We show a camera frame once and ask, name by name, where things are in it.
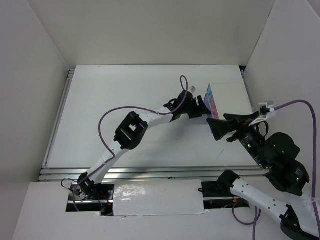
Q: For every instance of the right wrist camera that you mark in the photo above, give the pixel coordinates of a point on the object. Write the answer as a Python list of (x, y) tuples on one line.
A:
[(266, 111)]

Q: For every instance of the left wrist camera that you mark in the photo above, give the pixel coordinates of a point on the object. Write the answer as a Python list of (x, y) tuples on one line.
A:
[(192, 89)]

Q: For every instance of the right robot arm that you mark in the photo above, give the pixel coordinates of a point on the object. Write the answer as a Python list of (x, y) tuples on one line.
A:
[(299, 217)]

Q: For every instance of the blue drawer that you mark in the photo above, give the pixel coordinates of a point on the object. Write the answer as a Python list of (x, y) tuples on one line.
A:
[(209, 93)]

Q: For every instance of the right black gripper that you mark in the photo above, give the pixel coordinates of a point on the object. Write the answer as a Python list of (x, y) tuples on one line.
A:
[(238, 128)]

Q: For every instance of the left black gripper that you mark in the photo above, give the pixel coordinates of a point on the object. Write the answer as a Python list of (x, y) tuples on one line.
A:
[(197, 113)]

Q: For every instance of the white cover plate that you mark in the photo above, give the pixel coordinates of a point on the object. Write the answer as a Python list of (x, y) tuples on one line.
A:
[(158, 198)]

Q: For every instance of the pink drawer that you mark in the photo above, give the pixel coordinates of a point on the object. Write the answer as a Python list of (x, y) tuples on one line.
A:
[(214, 110)]

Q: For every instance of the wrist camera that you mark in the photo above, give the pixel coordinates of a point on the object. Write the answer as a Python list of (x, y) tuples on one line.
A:
[(192, 89), (266, 111)]

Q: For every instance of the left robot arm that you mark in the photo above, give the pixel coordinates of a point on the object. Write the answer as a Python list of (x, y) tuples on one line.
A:
[(130, 132)]

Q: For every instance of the white drawer cabinet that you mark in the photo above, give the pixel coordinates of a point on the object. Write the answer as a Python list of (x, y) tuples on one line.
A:
[(231, 98)]

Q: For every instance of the aluminium rail frame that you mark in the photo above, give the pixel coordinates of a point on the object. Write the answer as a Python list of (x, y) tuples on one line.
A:
[(181, 149)]

